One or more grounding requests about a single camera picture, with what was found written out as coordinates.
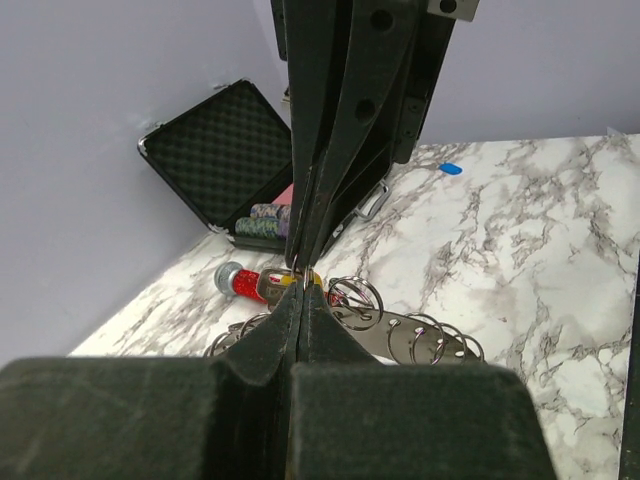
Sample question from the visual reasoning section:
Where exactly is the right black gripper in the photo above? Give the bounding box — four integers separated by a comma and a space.
271, 1, 478, 270

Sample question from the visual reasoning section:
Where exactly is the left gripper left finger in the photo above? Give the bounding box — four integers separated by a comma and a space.
1, 284, 303, 479

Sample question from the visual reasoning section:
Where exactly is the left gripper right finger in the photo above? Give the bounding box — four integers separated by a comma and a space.
290, 286, 555, 479

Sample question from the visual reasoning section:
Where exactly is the yellow capped key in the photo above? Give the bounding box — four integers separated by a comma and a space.
256, 268, 327, 311

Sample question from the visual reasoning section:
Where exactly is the red glitter microphone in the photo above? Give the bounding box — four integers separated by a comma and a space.
214, 261, 284, 304

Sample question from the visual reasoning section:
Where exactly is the black poker chip case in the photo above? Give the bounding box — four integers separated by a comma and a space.
137, 77, 391, 254

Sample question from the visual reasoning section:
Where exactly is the blue capped key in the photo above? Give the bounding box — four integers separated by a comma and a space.
439, 163, 463, 175

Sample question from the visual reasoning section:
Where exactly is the pink playing cards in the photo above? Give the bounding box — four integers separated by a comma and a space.
272, 184, 294, 205

